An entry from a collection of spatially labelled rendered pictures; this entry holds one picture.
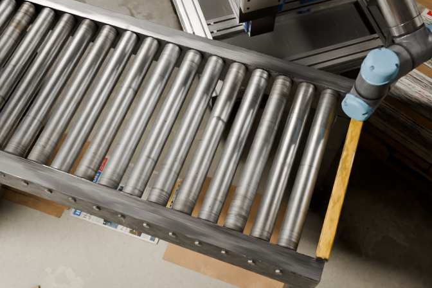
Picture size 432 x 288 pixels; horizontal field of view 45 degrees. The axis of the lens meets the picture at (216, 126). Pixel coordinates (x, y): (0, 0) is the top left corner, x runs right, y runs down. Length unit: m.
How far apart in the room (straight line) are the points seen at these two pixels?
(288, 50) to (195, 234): 1.18
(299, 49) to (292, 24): 0.13
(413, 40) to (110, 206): 0.80
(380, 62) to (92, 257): 1.33
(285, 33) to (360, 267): 0.99
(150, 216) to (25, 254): 0.99
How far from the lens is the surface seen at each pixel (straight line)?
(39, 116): 1.42
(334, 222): 1.23
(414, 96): 1.85
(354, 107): 1.27
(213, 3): 2.34
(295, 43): 2.23
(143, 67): 1.43
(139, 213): 1.24
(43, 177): 1.33
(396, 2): 1.26
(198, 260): 2.02
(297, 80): 1.42
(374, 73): 1.19
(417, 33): 1.28
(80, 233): 2.11
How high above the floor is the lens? 1.96
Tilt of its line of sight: 62 degrees down
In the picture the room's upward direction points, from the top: straight up
